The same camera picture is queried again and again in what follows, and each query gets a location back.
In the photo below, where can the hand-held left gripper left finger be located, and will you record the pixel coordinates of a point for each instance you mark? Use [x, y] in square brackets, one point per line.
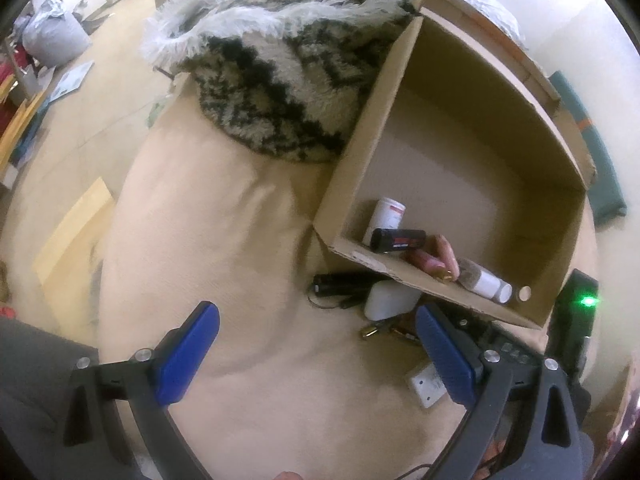
[187, 355]

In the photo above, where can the teal pillow with orange stripe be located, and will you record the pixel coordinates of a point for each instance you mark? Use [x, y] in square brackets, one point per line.
[595, 160]

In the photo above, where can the white capped bottle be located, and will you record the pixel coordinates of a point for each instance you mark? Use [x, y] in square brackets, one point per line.
[482, 282]

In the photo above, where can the white rounded power bank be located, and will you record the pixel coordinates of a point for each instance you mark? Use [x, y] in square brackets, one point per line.
[390, 300]

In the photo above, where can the yellow flat board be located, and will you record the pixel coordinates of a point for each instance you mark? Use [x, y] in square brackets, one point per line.
[75, 240]

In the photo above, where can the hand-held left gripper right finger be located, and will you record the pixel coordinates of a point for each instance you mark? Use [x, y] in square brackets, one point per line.
[445, 355]

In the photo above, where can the white pill bottle red label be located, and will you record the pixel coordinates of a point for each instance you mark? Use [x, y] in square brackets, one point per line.
[389, 214]

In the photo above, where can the black cylinder red label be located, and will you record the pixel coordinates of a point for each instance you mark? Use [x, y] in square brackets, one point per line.
[397, 240]

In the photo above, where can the white rectangular device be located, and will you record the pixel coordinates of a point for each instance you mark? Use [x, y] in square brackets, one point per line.
[427, 385]

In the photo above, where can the floor scale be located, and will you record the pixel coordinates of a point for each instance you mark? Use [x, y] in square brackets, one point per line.
[70, 80]

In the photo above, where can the black flashlight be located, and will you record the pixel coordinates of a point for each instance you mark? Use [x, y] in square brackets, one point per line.
[345, 282]

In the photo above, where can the white stuffed bag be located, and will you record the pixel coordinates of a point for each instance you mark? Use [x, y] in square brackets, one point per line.
[52, 35]

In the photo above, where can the yellow wooden frame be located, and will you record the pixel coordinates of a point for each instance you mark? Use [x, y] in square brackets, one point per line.
[15, 125]

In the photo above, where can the white duvet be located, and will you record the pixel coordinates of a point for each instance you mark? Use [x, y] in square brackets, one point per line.
[480, 0]

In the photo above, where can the brown cardboard box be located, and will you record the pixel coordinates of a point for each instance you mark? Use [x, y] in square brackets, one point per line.
[450, 170]

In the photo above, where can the person's grey trousers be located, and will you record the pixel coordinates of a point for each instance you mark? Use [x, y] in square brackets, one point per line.
[30, 385]

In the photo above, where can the shaggy patterned blanket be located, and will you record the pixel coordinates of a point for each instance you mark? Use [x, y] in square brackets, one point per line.
[280, 85]

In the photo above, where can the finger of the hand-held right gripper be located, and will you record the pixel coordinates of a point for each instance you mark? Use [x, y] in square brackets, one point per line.
[515, 347]

